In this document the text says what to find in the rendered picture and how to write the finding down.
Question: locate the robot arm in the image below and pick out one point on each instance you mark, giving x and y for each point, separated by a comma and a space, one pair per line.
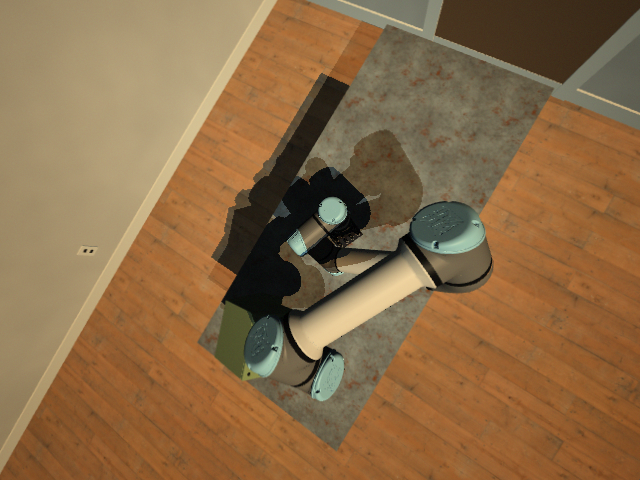
445, 240

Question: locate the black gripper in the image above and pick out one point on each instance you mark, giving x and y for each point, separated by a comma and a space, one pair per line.
345, 229

